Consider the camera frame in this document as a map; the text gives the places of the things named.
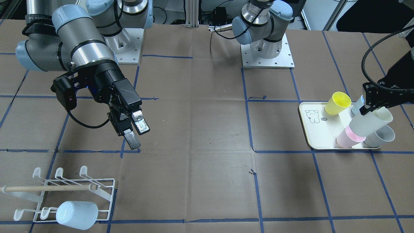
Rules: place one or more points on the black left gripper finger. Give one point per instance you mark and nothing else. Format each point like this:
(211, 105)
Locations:
(374, 98)

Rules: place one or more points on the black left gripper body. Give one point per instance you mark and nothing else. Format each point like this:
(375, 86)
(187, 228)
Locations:
(372, 94)

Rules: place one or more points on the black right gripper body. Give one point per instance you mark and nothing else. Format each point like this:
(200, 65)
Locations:
(103, 79)

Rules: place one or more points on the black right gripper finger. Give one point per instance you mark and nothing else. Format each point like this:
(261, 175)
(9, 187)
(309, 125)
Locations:
(139, 122)
(131, 139)

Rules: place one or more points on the cream white cup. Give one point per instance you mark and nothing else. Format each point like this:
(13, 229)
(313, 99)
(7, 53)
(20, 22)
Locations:
(364, 125)

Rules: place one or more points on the light blue ikea cup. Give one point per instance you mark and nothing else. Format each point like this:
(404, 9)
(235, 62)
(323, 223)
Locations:
(79, 215)

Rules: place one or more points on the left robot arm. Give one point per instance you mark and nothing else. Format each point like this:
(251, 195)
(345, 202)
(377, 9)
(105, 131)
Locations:
(266, 20)

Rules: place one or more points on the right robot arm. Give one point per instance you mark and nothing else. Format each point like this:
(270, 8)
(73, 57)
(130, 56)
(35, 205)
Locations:
(84, 43)

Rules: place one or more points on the yellow cup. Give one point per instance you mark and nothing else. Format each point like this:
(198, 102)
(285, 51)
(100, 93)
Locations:
(338, 102)

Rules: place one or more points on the grey cup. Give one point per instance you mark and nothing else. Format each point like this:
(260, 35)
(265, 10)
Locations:
(380, 137)

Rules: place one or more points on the pink cup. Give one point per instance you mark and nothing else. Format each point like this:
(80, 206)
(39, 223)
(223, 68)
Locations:
(347, 138)

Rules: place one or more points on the cream serving tray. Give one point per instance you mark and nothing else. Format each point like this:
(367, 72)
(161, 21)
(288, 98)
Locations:
(321, 129)

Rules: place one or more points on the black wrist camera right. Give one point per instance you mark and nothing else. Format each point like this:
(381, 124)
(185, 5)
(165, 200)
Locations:
(64, 89)

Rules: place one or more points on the white wire cup rack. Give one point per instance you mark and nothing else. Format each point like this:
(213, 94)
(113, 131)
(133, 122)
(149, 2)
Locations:
(104, 188)

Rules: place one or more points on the aluminium frame post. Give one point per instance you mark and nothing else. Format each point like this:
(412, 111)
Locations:
(192, 13)

